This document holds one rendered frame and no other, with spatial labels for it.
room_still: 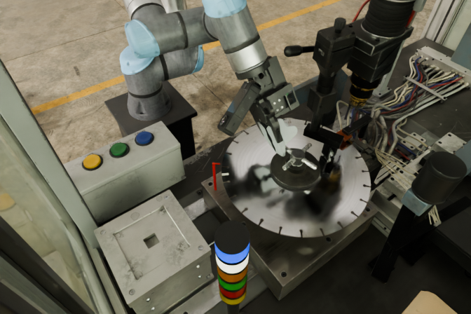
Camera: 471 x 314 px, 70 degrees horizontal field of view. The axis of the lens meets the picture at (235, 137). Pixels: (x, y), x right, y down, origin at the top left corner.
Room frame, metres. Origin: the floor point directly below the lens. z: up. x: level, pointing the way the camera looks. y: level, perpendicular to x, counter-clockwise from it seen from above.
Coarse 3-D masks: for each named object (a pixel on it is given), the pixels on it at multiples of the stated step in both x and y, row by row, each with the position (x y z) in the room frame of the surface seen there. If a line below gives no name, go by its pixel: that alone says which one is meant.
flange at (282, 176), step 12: (276, 156) 0.50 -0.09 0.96; (288, 156) 0.49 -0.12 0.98; (312, 156) 0.50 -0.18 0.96; (276, 168) 0.46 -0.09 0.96; (288, 168) 0.46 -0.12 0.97; (300, 168) 0.45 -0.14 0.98; (312, 168) 0.46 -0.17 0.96; (276, 180) 0.44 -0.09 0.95; (288, 180) 0.43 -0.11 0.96; (300, 180) 0.43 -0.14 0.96; (312, 180) 0.43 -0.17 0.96
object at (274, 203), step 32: (256, 128) 0.60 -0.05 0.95; (224, 160) 0.50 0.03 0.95; (256, 160) 0.50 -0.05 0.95; (320, 160) 0.50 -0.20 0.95; (352, 160) 0.50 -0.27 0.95; (256, 192) 0.41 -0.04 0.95; (288, 192) 0.41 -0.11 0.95; (320, 192) 0.41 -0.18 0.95; (352, 192) 0.41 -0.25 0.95; (288, 224) 0.33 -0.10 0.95; (320, 224) 0.33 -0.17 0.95
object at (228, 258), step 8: (224, 224) 0.22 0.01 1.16; (232, 224) 0.22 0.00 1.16; (240, 224) 0.22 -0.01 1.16; (216, 232) 0.21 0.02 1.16; (224, 232) 0.21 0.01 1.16; (232, 232) 0.21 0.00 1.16; (240, 232) 0.21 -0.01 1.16; (248, 232) 0.21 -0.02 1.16; (216, 240) 0.19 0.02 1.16; (224, 240) 0.19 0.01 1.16; (232, 240) 0.19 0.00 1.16; (240, 240) 0.19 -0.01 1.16; (248, 240) 0.19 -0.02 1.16; (216, 248) 0.19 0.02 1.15; (224, 248) 0.18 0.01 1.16; (232, 248) 0.18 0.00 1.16; (240, 248) 0.18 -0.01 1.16; (248, 248) 0.19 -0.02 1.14; (224, 256) 0.18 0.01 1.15; (232, 256) 0.18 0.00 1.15; (240, 256) 0.18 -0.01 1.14
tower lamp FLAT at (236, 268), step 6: (216, 258) 0.19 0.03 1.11; (246, 258) 0.19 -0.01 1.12; (222, 264) 0.18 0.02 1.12; (228, 264) 0.18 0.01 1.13; (234, 264) 0.18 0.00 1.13; (240, 264) 0.18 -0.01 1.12; (246, 264) 0.19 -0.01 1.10; (222, 270) 0.18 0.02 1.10; (228, 270) 0.18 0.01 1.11; (234, 270) 0.18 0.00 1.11; (240, 270) 0.18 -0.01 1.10
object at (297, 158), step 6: (306, 144) 0.50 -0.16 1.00; (288, 150) 0.48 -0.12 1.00; (294, 150) 0.48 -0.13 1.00; (300, 150) 0.48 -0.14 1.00; (306, 150) 0.49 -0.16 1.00; (294, 156) 0.46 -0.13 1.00; (300, 156) 0.46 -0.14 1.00; (288, 162) 0.45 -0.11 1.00; (294, 162) 0.46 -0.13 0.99; (300, 162) 0.46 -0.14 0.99; (306, 162) 0.45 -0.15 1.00; (282, 168) 0.44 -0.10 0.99
